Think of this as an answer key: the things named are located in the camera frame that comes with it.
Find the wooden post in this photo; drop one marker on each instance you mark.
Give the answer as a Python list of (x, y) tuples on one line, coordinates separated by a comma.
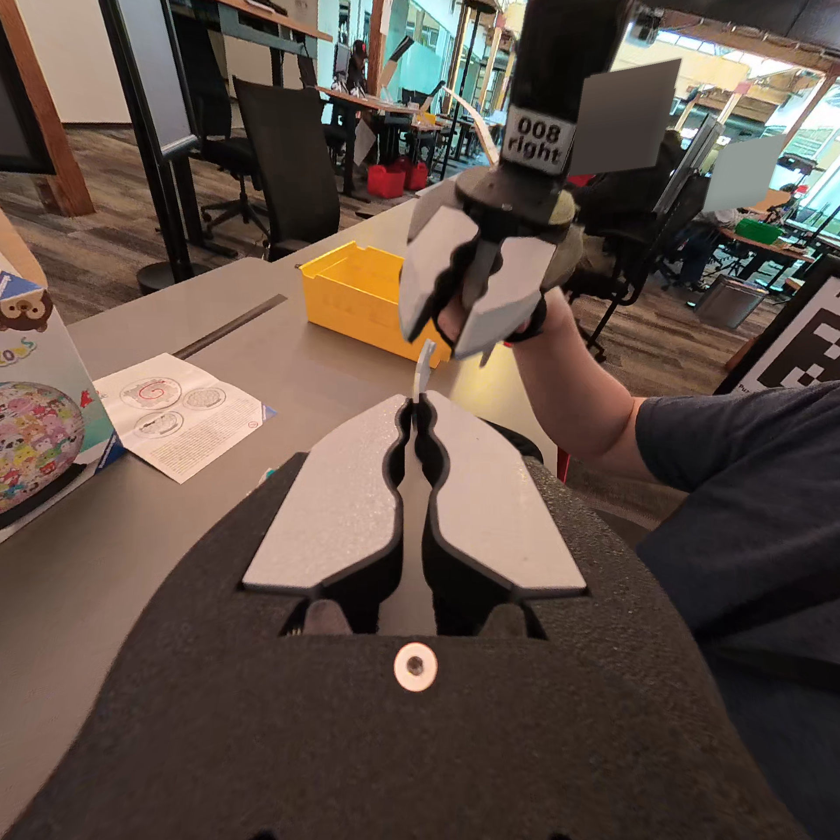
[(59, 151)]

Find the person's dark blue shirt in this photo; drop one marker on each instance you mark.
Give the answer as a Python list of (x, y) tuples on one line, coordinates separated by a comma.
[(754, 525)]

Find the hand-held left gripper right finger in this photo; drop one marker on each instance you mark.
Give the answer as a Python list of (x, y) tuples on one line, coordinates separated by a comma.
[(499, 518)]

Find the single curved puzzle piece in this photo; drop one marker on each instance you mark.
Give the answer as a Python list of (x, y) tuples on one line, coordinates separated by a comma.
[(423, 374)]

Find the person's right forearm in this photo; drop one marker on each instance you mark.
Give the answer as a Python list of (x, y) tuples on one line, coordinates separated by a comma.
[(577, 394)]

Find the puzzle box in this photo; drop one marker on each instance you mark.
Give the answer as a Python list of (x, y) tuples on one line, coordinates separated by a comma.
[(46, 407)]

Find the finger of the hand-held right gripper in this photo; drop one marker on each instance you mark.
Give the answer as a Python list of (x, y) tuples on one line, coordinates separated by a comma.
[(430, 262), (518, 282)]

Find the folded instruction leaflet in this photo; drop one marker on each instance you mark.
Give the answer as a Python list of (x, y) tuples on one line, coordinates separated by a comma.
[(184, 413)]

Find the green container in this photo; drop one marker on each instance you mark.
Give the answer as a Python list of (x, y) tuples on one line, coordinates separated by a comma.
[(758, 231)]

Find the grey trash bin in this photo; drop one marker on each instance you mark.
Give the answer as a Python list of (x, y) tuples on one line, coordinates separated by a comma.
[(732, 302)]

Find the black high-back office chair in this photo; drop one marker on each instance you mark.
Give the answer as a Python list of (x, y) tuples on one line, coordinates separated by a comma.
[(289, 164)]

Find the yellow plastic bin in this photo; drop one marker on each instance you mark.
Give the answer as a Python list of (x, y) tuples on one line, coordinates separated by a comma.
[(354, 289)]

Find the red plastic canister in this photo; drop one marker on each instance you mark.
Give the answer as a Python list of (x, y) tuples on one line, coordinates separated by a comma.
[(386, 182), (417, 174)]

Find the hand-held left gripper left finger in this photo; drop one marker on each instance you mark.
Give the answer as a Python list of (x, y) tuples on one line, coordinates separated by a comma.
[(334, 512)]

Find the person's right hand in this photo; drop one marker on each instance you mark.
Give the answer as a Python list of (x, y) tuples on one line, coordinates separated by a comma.
[(453, 321)]

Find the black and white marker board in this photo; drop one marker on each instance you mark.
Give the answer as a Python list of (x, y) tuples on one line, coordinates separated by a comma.
[(807, 341)]

